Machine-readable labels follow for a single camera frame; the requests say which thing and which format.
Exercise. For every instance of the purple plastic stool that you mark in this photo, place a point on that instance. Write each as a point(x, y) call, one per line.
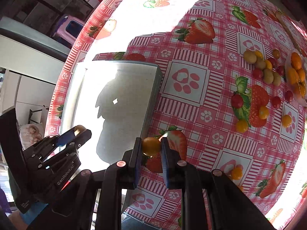
point(66, 30)

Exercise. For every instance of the green-brown longan fruit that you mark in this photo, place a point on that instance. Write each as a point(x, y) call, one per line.
point(250, 57)

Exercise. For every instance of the glass fruit bowl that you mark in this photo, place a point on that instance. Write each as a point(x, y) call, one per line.
point(296, 79)

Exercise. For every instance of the pink strawberry checkered tablecloth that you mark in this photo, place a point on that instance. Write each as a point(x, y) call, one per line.
point(199, 46)

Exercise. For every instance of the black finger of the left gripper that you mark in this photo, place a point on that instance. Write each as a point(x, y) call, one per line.
point(79, 136)
point(67, 137)

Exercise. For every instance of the wooden stick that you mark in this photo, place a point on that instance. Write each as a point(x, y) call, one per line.
point(278, 15)

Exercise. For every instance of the yellow cherry tomato on strawberry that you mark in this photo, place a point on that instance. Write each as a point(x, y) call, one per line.
point(263, 112)

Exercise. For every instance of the yellow cherry tomato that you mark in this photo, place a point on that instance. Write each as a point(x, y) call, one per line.
point(151, 146)
point(263, 112)

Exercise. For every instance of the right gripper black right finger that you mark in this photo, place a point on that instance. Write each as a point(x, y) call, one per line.
point(181, 175)

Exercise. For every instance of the metal rectangular tray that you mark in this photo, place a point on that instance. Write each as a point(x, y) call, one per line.
point(115, 101)

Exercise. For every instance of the red cherry tomato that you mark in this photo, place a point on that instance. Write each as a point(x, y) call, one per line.
point(237, 101)

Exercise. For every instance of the orange mandarin in bowl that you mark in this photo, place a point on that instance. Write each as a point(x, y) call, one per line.
point(296, 61)

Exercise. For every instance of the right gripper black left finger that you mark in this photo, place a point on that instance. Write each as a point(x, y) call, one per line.
point(123, 174)

